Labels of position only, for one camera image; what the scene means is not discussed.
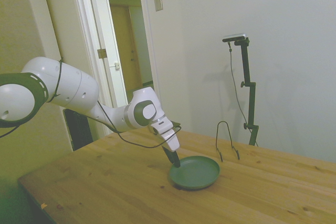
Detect cream sliding door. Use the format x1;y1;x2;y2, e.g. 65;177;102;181
22;0;92;72

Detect black box by wall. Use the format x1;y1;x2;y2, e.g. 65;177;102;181
64;108;94;152

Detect green round plate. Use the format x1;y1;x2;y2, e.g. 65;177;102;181
169;155;221;191

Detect white door frame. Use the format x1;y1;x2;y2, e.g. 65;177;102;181
69;0;165;127

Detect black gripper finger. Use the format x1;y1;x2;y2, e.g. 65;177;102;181
170;151;182;168
162;146;175;165

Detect brown wooden door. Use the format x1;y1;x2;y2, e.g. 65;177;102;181
110;3;144;91

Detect black wire plate stand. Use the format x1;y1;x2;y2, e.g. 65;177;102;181
215;121;241;163

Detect black clamp bracket bar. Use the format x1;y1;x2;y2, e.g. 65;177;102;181
233;37;259;146

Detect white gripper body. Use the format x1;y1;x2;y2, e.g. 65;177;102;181
151;120;181;153

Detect white open door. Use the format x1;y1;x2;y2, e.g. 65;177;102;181
102;0;130;109

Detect grey camera on stand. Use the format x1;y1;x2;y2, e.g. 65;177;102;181
222;33;248;43

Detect grey camera cable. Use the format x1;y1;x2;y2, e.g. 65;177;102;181
227;41;259;147

